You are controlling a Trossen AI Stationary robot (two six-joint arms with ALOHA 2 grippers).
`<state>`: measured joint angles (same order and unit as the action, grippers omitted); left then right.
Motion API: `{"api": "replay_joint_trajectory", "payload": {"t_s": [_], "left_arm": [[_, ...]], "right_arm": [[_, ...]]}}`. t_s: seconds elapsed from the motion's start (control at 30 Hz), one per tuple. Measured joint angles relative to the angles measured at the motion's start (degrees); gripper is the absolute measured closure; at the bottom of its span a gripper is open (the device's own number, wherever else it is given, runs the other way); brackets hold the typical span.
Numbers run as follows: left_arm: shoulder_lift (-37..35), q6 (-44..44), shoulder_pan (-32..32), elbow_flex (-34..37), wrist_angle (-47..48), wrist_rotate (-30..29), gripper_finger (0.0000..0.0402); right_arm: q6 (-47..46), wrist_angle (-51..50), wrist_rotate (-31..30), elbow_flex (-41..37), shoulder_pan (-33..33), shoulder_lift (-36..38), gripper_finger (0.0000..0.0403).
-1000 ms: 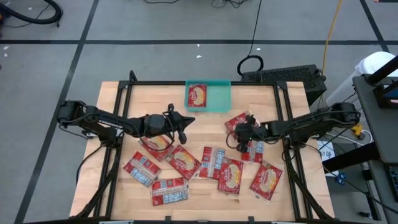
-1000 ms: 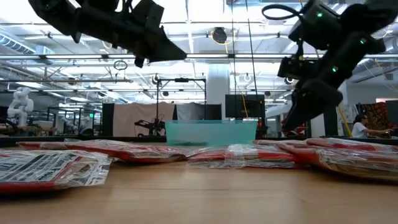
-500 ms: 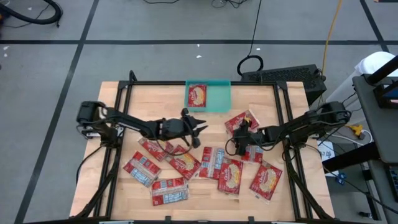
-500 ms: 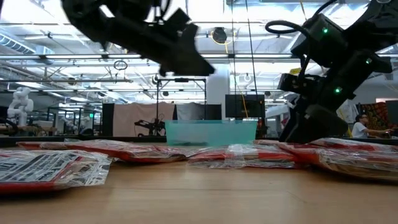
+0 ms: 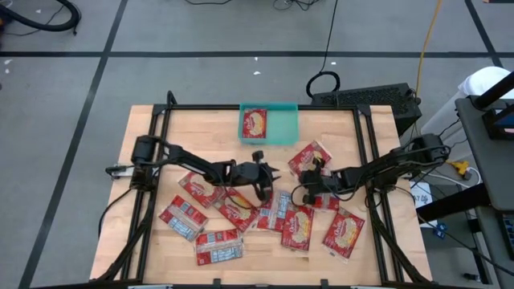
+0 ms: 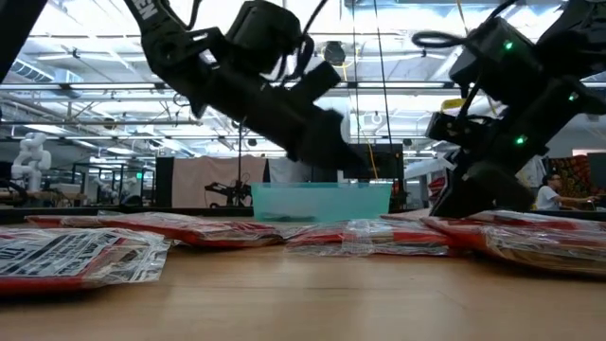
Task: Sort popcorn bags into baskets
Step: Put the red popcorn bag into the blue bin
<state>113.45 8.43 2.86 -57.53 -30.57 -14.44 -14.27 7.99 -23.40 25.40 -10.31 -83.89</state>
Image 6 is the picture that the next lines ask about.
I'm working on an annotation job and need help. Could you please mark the teal translucent plastic basket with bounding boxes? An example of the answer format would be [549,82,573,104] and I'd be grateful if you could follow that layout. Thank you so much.
[250,182,393,224]

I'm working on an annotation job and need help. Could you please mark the black ceiling cable reel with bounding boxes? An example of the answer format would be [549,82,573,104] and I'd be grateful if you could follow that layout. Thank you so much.
[324,40,348,67]

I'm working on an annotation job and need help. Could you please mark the beige curtain partition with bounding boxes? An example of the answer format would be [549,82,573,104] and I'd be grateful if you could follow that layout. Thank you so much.
[171,154,268,208]

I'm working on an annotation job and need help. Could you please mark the silver ventilation duct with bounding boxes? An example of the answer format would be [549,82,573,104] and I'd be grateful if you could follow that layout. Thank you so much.
[9,56,86,99]

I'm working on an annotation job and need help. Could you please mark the yellow tag on gripper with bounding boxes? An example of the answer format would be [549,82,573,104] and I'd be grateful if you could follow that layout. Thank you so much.
[439,98,468,113]

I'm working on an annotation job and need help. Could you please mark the red microwave popcorn bag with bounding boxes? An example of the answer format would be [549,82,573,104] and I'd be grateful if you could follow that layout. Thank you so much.
[378,215,606,279]
[381,211,455,224]
[26,212,190,238]
[155,215,285,248]
[0,226,171,297]
[468,209,606,233]
[283,218,394,258]

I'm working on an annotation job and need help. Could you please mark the long ceiling light strip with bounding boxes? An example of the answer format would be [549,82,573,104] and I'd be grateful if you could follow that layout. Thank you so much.
[0,81,606,92]

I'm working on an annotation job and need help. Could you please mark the black monitor screen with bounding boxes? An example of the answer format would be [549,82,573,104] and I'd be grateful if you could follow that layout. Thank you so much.
[349,143,405,181]

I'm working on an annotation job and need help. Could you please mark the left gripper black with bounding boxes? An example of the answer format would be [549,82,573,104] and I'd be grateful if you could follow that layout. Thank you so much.
[188,60,366,171]

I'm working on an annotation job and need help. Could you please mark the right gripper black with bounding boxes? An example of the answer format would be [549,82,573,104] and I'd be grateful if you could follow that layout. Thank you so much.
[425,111,539,218]

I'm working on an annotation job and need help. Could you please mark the white robot figure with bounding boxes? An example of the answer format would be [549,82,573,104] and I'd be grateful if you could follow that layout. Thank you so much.
[9,131,52,193]

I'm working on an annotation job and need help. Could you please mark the thin yellow hanging cable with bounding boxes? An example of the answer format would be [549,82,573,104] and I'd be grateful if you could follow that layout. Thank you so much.
[340,63,380,181]

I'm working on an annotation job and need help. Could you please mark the person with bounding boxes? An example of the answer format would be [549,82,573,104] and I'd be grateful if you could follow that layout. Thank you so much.
[536,172,600,212]

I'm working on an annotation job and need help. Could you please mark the tall black panel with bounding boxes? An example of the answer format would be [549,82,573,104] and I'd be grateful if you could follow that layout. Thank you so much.
[154,155,175,208]

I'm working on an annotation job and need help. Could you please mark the colourful patterned fabric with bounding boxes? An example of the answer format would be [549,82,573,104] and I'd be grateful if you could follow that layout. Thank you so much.
[548,154,593,199]

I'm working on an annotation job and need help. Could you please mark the red stacked items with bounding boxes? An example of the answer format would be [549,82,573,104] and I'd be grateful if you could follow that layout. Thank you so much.
[427,175,449,205]

